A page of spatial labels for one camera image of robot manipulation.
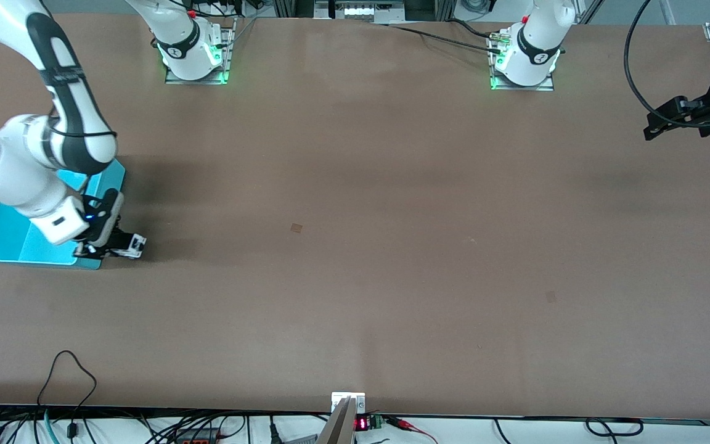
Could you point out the aluminium frame rack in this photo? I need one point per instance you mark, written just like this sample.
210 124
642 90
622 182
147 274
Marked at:
293 7

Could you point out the teal plastic bin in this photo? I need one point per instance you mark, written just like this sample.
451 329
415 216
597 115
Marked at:
10 240

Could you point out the red digit display module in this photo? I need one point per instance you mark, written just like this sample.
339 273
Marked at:
362 423

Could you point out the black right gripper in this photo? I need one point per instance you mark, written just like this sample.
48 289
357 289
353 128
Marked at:
116 238

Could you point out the white jeep toy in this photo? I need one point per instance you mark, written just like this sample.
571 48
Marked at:
139 245

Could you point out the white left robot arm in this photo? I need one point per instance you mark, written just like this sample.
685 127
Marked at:
534 37

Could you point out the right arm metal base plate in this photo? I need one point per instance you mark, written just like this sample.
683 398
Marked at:
230 49

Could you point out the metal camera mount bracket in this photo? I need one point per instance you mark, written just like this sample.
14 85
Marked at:
346 425

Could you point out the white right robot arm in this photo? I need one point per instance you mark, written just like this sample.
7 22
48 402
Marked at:
22 172

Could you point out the red clip leads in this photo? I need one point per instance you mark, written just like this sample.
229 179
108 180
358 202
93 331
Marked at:
401 423

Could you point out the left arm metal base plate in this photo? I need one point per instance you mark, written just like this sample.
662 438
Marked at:
543 87

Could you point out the orange power strip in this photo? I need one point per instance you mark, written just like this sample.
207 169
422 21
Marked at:
198 440

